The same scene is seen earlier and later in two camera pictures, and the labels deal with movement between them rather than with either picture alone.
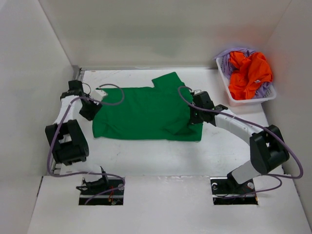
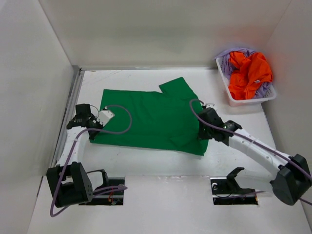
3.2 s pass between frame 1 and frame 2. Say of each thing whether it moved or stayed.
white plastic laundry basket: stayed
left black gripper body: moved
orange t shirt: stayed
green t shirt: moved
